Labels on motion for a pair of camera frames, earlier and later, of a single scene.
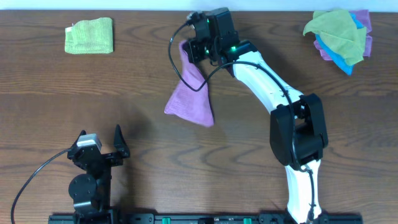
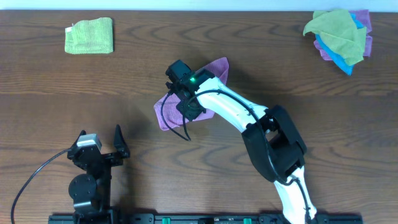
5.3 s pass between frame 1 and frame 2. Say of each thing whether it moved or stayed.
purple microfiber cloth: moved
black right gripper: moved
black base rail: stayed
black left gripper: stayed
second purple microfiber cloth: stayed
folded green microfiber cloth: stayed
